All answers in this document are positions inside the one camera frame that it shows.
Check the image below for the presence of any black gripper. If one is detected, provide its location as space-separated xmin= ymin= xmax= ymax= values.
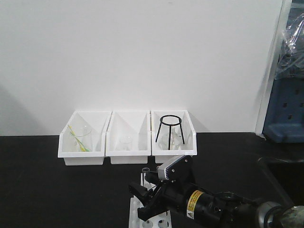
xmin=128 ymin=167 xmax=196 ymax=221

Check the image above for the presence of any clear glass test tube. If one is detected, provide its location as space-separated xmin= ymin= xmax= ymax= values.
xmin=141 ymin=167 xmax=151 ymax=189

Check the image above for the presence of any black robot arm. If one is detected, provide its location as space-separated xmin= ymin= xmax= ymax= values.
xmin=129 ymin=155 xmax=304 ymax=228

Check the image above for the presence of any white test tube rack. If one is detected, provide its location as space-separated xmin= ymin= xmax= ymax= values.
xmin=128 ymin=172 xmax=172 ymax=228

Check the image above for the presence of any blue-grey pegboard drying rack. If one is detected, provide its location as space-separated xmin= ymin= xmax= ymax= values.
xmin=263 ymin=0 xmax=304 ymax=143

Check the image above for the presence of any white middle storage bin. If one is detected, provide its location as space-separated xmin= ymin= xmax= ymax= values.
xmin=105 ymin=111 xmax=152 ymax=164

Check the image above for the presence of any white storage bin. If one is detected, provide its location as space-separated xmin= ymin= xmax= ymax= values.
xmin=151 ymin=110 xmax=197 ymax=163
xmin=105 ymin=111 xmax=152 ymax=164
xmin=57 ymin=111 xmax=112 ymax=166

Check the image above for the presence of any white right storage bin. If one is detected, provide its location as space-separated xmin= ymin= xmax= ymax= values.
xmin=151 ymin=110 xmax=197 ymax=163

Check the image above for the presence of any yellow-green glass rod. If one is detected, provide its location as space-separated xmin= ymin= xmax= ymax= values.
xmin=68 ymin=124 xmax=90 ymax=152

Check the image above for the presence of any white left storage bin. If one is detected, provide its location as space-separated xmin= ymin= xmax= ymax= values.
xmin=57 ymin=111 xmax=112 ymax=166

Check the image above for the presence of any clear glass beaker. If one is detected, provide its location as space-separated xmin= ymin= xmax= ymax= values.
xmin=69 ymin=125 xmax=93 ymax=152

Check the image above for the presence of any black lab sink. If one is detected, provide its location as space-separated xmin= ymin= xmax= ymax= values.
xmin=257 ymin=157 xmax=304 ymax=206

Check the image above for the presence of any clear plastic bag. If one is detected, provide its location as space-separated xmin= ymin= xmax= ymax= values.
xmin=275 ymin=14 xmax=304 ymax=80

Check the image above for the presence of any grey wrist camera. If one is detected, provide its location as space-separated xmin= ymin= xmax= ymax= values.
xmin=157 ymin=155 xmax=193 ymax=181

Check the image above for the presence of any black wire tripod stand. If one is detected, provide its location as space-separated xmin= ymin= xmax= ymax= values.
xmin=155 ymin=114 xmax=184 ymax=143

